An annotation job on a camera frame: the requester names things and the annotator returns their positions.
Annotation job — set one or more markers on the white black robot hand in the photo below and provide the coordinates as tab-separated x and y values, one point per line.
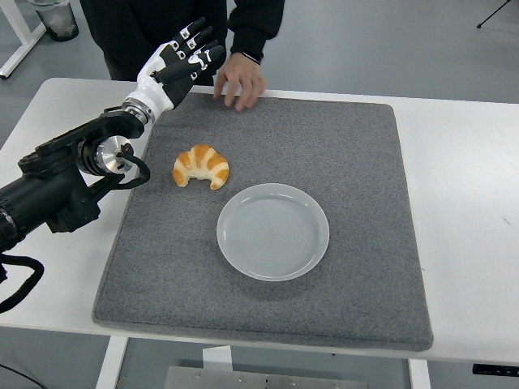
178	71

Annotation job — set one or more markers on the person's left hand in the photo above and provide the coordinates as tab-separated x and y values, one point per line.
243	79

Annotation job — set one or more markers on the golden croissant bread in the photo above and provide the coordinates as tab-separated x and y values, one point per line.
200	162

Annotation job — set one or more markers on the round pale grey plate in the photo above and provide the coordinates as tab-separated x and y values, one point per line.
271	235

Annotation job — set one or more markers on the grey metal plate with screws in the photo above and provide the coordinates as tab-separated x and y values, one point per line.
219	379

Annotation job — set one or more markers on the person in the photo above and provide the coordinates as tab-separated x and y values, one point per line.
162	20

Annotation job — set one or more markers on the grey felt mat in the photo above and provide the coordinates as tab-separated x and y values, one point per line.
324	142

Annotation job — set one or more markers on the black mesh waste bin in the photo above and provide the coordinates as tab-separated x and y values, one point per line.
58	20

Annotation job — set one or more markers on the white table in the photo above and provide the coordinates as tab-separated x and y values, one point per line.
458	202

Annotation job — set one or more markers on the black tripod leg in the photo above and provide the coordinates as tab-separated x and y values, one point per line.
492	14

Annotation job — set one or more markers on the white paper tag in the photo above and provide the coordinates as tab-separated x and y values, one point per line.
217	358

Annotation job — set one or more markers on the black table control panel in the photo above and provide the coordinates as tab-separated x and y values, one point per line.
496	369

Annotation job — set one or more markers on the white desk frame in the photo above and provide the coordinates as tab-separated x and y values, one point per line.
16	44

